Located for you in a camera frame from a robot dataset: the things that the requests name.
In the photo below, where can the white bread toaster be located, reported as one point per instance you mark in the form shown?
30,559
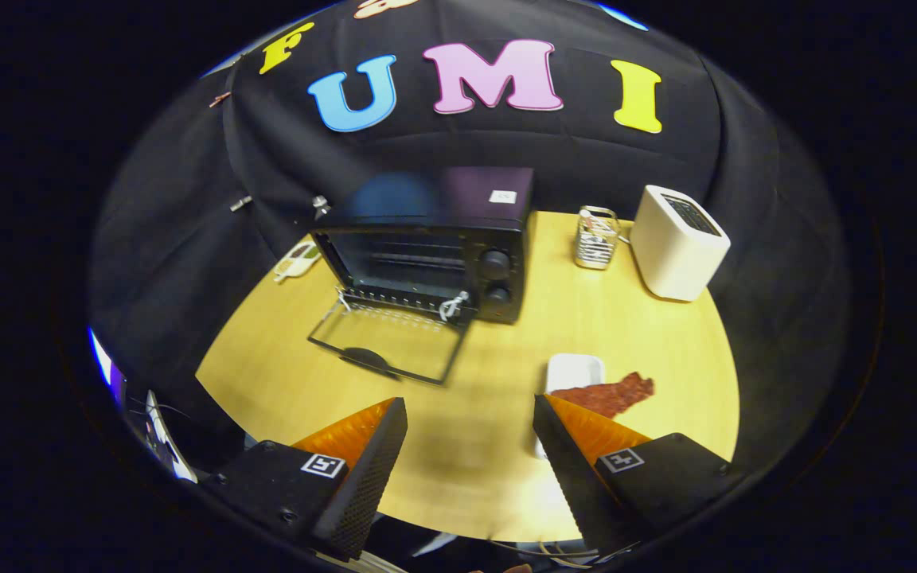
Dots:
669,255

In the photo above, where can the white rectangular plate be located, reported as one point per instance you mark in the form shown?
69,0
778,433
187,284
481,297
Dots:
574,372

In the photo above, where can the pink clothes peg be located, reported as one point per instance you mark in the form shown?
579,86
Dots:
220,99

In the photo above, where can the black toaster oven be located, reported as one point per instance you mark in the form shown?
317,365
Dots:
474,199

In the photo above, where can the black backdrop cloth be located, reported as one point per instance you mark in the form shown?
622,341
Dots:
586,159

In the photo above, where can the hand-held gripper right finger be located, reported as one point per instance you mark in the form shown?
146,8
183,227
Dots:
578,485

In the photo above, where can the small silver metal fitting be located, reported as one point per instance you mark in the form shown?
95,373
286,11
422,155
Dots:
321,207

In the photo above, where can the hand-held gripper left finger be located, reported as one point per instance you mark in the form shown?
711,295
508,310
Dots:
363,493

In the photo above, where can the reddish dried meat slice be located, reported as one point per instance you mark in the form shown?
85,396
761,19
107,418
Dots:
610,395

